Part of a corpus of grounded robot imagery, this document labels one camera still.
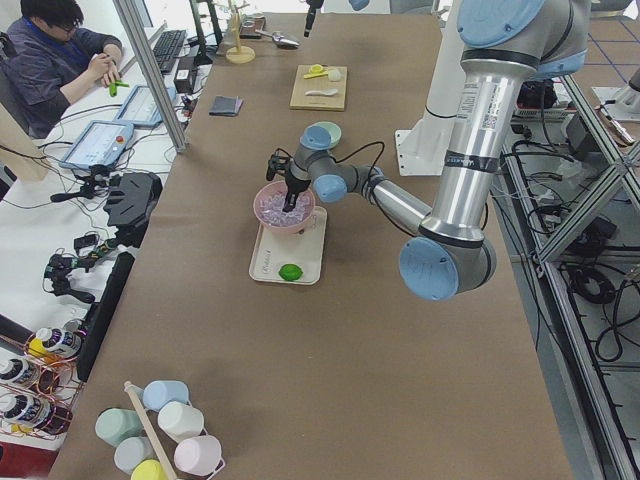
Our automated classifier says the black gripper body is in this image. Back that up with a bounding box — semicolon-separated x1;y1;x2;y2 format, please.
285;171;308;196
303;0;324;38

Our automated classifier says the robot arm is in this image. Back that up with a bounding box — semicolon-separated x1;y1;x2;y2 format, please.
267;1;591;301

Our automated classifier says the pile of clear ice cubes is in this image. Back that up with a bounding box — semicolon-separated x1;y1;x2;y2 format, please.
257;192;314;227

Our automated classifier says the pink bowl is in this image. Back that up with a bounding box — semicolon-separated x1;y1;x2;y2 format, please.
253;181;316;234

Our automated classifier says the metal ice scoop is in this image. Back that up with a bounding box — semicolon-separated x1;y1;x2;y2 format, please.
256;29;300;50

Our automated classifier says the mint green bowl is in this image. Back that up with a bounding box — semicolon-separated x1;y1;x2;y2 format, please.
313;121;342;149

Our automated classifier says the white ceramic spoon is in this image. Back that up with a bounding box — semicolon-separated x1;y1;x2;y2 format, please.
304;88;339;97

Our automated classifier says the cream rabbit serving tray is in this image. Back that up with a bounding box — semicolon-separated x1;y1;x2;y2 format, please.
249;206;328;285

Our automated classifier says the green lime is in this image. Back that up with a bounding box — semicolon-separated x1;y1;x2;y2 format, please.
278;263;304;282

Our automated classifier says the yellow plastic knife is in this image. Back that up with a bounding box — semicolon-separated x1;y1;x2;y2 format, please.
303;71;329;80

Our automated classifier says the dark tray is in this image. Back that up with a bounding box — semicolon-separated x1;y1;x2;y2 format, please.
239;18;266;39

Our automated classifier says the wooden mug tree stand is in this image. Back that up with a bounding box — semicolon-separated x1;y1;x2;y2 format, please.
225;0;256;64

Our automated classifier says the wooden cutting board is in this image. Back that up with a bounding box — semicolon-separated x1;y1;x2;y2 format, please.
289;64;348;112

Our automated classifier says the grey folded cloth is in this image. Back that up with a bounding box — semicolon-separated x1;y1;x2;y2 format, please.
208;95;244;117

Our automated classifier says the black keyboard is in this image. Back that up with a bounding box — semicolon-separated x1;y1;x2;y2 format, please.
152;30;186;75

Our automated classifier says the far teach pendant tablet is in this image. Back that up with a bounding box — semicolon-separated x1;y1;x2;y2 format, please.
114;85;162;129

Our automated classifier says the teach pendant tablet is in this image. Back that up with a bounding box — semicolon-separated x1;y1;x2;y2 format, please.
114;85;162;129
59;120;134;171

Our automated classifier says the near teach pendant tablet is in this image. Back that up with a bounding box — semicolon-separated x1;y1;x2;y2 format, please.
59;120;134;171

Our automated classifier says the light blue cup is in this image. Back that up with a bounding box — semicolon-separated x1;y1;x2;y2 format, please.
142;380;190;412

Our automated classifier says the white cup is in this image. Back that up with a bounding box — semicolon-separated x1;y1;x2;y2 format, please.
157;401;204;443

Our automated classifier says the pink cup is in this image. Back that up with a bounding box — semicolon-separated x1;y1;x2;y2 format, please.
174;435;223;476

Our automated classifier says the seated person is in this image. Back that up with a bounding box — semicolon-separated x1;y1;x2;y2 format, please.
1;0;123;139

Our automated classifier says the mint green cup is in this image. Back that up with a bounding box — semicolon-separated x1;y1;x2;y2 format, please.
94;408;143;447

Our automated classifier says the grey cup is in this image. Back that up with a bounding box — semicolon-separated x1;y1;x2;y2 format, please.
114;436;156;475

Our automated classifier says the yellow cup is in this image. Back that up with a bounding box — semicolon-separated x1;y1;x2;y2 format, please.
130;459;168;480

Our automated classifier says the white bottle middle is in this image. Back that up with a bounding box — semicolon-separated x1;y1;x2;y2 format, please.
1;358;40;389

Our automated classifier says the white bottle near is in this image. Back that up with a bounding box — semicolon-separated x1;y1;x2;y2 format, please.
1;394;53;428

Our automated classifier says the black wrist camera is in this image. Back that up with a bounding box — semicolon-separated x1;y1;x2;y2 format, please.
266;148;293;182

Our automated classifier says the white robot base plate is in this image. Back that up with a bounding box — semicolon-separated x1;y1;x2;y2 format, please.
394;126;443;176

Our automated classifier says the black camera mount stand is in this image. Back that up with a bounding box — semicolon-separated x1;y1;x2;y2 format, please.
103;172;163;248

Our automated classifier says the aluminium frame post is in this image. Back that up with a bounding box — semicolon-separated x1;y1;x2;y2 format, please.
113;0;187;153

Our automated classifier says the wooden rack handle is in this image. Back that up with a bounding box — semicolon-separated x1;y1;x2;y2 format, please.
123;380;178;480

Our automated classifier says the copper wire bottle basket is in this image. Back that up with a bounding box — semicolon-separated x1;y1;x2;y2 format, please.
1;334;81;440

